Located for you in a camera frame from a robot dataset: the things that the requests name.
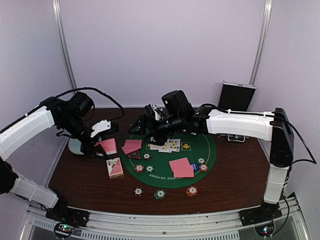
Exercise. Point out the green chip stack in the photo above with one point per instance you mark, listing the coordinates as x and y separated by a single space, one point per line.
159 194

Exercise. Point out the left aluminium frame post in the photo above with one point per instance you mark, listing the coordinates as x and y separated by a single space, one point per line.
56 4

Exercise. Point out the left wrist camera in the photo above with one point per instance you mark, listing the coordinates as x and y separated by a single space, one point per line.
104 127

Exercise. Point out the gold playing card box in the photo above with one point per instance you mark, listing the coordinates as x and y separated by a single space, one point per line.
114 167

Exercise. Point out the blue small blind button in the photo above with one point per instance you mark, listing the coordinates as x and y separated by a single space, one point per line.
195 166

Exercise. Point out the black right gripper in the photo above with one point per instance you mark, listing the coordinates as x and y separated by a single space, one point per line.
143 119

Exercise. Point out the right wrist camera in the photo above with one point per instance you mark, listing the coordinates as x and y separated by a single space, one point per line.
176 102

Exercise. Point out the dealt card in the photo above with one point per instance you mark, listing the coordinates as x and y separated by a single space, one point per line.
133 143
188 173
128 150
177 163

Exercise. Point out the metal front rail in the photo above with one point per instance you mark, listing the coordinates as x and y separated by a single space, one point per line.
223 225

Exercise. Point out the black red triangular dealer marker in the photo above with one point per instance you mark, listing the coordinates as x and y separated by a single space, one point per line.
134 155

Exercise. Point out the light blue flower plate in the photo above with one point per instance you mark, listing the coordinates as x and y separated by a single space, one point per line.
74 145

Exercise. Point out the five of diamonds card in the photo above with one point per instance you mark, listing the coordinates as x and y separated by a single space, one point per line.
164 149

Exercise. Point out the red black chip stack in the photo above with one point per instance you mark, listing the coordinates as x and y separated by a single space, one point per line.
138 192

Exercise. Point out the round green poker mat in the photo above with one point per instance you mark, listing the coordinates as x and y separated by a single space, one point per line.
191 147

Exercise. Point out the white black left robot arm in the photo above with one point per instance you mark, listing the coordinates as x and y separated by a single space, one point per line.
65 115

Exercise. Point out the red-backed playing card deck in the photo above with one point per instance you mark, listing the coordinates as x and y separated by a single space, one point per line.
108 145

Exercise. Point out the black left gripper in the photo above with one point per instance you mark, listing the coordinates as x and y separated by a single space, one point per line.
89 151

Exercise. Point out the aluminium frame post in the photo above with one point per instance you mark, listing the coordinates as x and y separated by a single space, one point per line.
56 4
264 30

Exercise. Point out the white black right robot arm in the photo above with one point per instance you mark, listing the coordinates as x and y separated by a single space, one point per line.
209 119

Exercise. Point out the orange chip stack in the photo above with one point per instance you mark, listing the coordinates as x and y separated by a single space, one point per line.
191 191

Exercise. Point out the right aluminium frame post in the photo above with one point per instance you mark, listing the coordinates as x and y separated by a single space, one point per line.
264 30

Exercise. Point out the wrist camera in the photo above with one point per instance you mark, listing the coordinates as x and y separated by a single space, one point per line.
176 102
104 127

